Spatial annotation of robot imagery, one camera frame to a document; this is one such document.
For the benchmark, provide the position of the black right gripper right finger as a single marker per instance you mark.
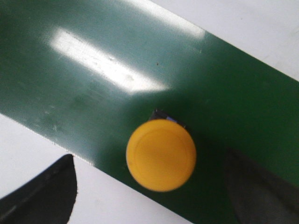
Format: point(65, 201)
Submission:
point(258, 196)

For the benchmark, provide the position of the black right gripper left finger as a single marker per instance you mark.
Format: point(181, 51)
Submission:
point(48, 198)

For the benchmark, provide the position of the yellow mushroom push button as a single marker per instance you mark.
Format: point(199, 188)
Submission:
point(161, 154)

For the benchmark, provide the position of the green conveyor belt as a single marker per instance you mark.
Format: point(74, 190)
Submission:
point(85, 73)

